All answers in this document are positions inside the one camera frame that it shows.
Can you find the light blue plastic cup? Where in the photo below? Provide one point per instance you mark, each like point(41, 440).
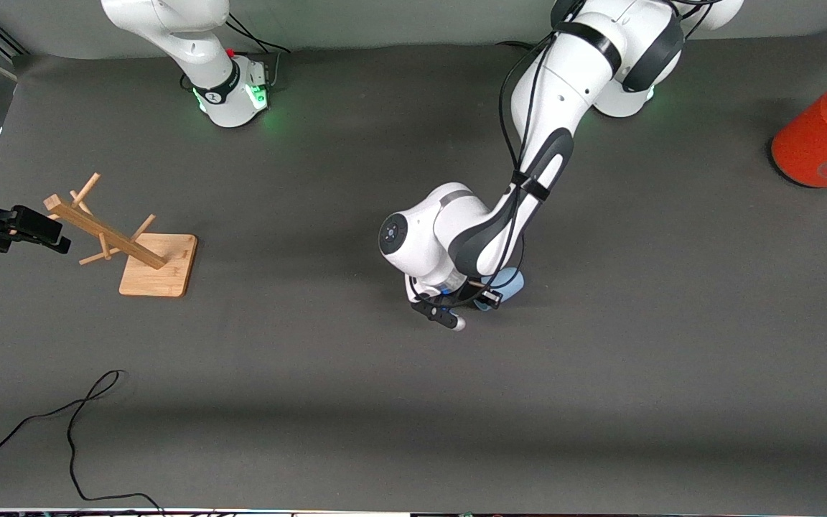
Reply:
point(510, 281)

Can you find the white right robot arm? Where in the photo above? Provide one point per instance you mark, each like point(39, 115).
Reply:
point(191, 43)

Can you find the orange cylindrical can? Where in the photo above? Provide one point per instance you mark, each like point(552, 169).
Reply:
point(819, 140)

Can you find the wooden cup rack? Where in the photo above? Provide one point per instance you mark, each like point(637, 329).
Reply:
point(159, 269)

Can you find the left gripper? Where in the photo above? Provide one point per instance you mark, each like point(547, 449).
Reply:
point(474, 291)

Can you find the grey aluminium frame rail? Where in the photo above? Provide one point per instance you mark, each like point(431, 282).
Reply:
point(4, 39)

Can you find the dark grey table mat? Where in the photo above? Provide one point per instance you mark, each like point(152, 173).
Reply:
point(413, 395)

